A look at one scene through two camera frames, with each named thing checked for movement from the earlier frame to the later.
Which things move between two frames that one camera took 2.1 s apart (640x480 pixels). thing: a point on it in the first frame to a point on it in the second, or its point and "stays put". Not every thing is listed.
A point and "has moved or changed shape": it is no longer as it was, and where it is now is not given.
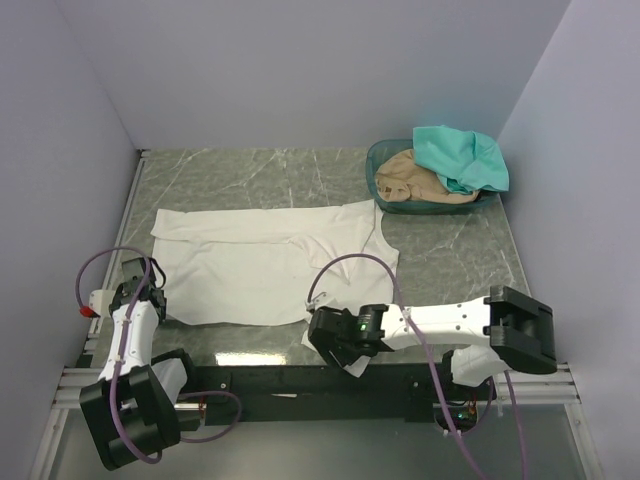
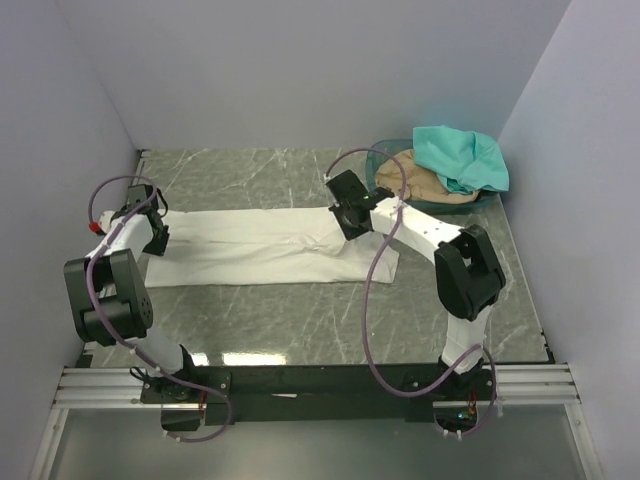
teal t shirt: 463,159 stays put
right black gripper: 324,350 to 349,232
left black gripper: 162,315 to 159,248
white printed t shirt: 273,264 has moved or changed shape
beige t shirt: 400,178 stays put
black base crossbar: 325,393 stays put
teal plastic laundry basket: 379,152 stays put
